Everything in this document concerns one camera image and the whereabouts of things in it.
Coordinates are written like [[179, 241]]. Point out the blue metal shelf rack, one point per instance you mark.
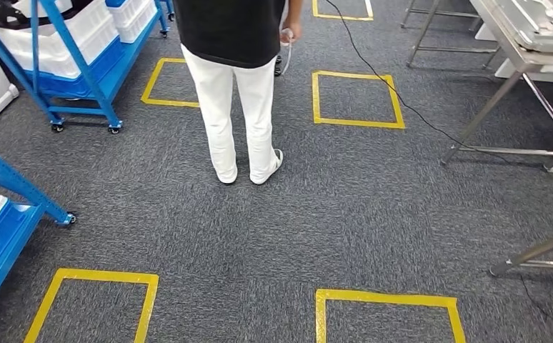
[[2, 246], [80, 61]]

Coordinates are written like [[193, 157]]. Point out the large blue plastic bin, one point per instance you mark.
[[68, 85]]

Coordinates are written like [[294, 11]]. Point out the person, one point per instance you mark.
[[229, 28]]

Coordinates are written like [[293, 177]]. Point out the stainless steel table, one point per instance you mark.
[[482, 113]]

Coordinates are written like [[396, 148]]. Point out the silver stamped metal panel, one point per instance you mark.
[[541, 23]]

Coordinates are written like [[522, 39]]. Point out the person's right hand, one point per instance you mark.
[[293, 32]]

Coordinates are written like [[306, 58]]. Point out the person's right forearm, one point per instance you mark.
[[295, 12]]

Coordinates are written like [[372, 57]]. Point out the large white plastic bin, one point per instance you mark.
[[87, 38]]

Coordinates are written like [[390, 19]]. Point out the black curved part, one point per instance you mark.
[[6, 21]]

